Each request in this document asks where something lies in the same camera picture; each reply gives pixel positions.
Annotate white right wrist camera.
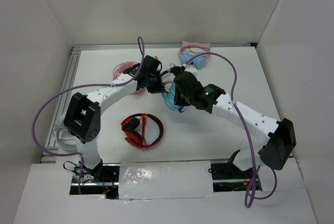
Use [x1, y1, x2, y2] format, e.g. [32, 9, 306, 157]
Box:
[182, 64, 198, 77]

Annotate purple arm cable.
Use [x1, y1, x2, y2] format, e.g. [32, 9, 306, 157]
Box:
[33, 36, 147, 195]
[182, 52, 277, 209]

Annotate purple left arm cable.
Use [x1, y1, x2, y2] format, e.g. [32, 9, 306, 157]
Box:
[33, 36, 147, 195]

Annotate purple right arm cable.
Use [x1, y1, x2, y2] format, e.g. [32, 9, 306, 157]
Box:
[182, 52, 277, 209]

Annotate black wired headphones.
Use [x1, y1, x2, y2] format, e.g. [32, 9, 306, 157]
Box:
[161, 64, 185, 77]

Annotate metal base rail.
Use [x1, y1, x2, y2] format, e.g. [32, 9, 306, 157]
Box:
[69, 160, 252, 200]

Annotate red and black headphones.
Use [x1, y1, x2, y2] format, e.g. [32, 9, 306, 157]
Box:
[121, 113, 164, 149]

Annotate light blue cat-ear headphones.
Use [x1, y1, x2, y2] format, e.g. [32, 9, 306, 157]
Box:
[178, 41, 210, 69]

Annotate pink gaming headphones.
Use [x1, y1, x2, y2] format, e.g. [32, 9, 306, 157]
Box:
[113, 62, 140, 80]

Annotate white taped cover sheet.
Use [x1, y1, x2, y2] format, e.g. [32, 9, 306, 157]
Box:
[118, 161, 214, 199]

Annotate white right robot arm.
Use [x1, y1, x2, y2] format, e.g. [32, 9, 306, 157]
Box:
[174, 71, 296, 178]

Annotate white headphones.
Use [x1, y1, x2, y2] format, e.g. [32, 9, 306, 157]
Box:
[53, 125, 78, 152]

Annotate teal cat-ear headphones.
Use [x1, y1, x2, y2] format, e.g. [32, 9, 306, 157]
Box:
[161, 74, 186, 113]

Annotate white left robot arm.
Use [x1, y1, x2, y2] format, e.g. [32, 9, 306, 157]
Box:
[64, 55, 164, 182]

